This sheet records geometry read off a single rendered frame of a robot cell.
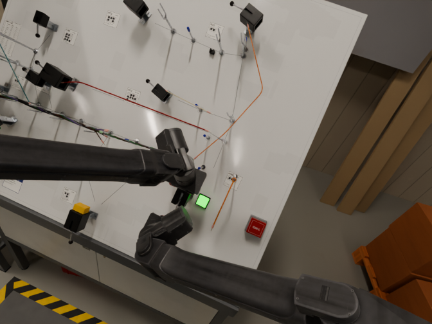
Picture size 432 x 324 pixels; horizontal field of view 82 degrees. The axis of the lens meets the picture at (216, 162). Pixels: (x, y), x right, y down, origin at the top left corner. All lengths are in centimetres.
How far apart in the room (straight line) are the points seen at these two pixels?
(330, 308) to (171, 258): 30
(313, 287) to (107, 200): 76
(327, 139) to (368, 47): 108
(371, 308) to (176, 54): 82
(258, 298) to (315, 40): 76
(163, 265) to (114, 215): 47
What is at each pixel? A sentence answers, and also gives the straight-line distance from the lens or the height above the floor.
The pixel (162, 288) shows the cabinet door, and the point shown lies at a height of 66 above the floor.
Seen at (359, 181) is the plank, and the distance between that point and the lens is 283.
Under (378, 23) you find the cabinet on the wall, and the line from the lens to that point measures 238.
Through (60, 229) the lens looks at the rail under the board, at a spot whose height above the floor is 84.
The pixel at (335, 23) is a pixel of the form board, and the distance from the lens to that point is 96.
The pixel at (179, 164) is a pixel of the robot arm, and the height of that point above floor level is 137.
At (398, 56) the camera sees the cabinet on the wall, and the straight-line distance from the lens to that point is 250.
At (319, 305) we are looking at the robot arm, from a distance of 35.
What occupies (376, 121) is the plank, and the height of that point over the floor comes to 93.
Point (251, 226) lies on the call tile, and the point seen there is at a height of 112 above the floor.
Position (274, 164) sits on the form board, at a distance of 83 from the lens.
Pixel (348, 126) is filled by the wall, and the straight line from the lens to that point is 301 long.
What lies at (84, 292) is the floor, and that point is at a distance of 189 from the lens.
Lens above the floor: 174
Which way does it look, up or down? 40 degrees down
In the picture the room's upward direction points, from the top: 18 degrees clockwise
